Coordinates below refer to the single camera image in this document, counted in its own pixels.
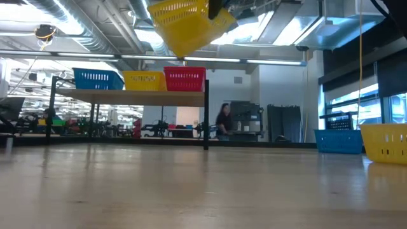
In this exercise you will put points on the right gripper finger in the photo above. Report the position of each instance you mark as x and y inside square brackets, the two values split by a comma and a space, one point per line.
[215, 8]

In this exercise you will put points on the yellow plastic slotted basket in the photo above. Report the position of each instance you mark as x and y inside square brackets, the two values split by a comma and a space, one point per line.
[384, 140]
[143, 86]
[190, 31]

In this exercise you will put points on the red plastic slotted basket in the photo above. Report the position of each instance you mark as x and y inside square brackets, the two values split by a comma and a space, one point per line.
[184, 87]
[184, 68]

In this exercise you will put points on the blue plastic slotted basket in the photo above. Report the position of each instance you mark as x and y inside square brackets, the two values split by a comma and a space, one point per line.
[114, 84]
[337, 143]

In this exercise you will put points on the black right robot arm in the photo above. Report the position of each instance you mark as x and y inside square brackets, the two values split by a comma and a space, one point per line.
[397, 12]

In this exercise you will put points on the black background robot arm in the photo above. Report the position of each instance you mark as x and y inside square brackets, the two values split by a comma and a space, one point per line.
[155, 128]

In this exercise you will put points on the long linear ceiling light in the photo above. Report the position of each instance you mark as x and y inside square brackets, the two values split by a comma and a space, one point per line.
[213, 59]

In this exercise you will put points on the dark background machine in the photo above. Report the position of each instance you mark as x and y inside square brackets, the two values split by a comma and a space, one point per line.
[248, 114]

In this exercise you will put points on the person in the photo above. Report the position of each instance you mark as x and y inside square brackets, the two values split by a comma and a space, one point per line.
[224, 122]

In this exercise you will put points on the red background object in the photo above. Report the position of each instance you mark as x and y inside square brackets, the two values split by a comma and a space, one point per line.
[137, 127]

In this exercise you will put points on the black perforated rack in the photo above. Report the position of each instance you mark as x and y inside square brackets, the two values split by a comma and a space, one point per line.
[338, 124]

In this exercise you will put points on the black ceiling dome device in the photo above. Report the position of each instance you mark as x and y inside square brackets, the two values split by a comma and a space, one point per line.
[45, 31]

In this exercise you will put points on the black window blind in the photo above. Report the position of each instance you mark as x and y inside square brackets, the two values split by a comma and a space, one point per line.
[392, 79]

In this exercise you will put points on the white box appliance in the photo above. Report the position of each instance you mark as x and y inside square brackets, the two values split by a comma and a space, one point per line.
[4, 79]

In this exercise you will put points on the dark background monitor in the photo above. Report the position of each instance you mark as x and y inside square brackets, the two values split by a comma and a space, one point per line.
[11, 108]

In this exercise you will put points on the white wall vent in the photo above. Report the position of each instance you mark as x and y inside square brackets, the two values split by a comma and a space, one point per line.
[238, 80]

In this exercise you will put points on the silver rectangular ventilation duct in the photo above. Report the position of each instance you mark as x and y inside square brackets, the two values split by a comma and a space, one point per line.
[318, 35]

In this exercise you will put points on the wooden shelf with black frame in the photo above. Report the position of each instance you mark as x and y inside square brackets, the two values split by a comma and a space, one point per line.
[127, 97]

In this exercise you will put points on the silver round ventilation duct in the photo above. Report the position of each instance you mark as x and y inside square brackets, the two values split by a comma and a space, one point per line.
[79, 28]

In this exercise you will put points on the black aluminium rig frame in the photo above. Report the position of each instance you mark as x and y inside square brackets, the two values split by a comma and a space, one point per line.
[254, 143]

